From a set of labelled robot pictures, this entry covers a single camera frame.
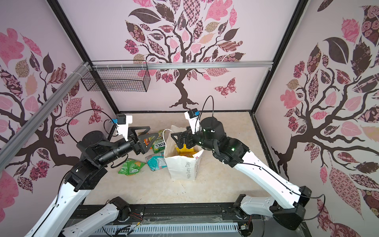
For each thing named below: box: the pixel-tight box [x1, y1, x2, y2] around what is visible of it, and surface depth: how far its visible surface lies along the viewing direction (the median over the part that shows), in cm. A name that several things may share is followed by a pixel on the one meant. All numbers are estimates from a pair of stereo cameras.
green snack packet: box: [117, 158, 146, 176], surface depth 85 cm
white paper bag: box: [162, 124, 205, 181], surface depth 71 cm
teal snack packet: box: [145, 152, 168, 172], surface depth 90 cm
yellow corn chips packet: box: [174, 143, 198, 158], surface depth 91 cm
